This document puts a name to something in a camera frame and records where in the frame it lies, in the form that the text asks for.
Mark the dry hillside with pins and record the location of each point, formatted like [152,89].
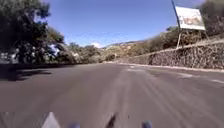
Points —
[123,50]

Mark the grey asphalt road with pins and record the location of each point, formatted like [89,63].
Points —
[100,96]

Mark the bushes on slope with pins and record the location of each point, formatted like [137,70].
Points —
[166,40]

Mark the robot's own part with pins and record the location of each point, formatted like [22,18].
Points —
[147,125]

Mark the pale dirt verge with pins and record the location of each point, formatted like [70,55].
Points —
[186,68]

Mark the row of trees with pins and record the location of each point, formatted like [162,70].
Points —
[30,36]

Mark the white sign board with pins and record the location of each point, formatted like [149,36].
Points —
[190,18]

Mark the stone retaining wall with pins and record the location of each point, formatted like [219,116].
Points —
[193,56]

